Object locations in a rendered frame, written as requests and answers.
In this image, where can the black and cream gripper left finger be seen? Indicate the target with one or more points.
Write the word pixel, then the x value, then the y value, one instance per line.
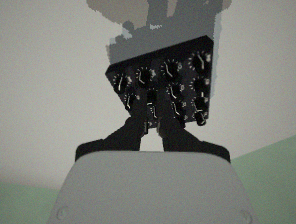
pixel 126 138

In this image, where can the black knob box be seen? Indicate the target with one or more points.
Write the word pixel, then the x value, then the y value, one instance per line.
pixel 158 69

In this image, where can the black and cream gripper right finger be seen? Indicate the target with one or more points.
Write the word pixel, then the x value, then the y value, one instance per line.
pixel 177 139

